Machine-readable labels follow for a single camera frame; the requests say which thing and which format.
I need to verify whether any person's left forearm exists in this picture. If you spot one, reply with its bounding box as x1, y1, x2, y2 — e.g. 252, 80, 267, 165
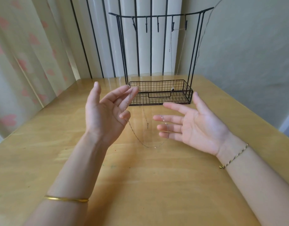
24, 132, 110, 226

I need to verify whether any white door frame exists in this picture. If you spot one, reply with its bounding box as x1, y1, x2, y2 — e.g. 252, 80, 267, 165
279, 107, 289, 140

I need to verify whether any chain necklace with pendant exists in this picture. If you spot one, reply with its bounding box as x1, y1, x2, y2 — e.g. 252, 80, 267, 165
168, 21, 184, 93

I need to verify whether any person's left hand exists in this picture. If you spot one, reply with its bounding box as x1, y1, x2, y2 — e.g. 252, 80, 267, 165
85, 81, 140, 150

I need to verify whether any person's right hand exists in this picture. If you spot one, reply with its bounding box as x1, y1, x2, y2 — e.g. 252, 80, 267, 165
152, 91, 232, 157

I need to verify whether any braided cord bracelet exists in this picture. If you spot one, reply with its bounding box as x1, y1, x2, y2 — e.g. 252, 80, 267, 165
218, 143, 250, 170

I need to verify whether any gold bangle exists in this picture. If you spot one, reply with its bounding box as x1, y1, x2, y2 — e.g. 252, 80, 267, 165
44, 195, 90, 203

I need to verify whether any white black-striped curtain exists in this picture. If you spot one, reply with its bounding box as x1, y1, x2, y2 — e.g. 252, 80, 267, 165
49, 0, 184, 79

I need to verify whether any black wire jewelry rack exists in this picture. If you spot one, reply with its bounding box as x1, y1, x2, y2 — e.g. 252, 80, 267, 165
109, 7, 215, 107

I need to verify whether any person's right forearm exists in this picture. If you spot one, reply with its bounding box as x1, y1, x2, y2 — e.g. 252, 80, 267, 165
217, 146, 289, 226

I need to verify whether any pink floral curtain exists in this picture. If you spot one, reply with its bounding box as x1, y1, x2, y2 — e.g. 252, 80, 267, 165
0, 0, 79, 139

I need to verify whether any silver chain with silver pendant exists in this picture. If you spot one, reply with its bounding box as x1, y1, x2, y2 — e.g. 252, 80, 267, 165
125, 115, 170, 149

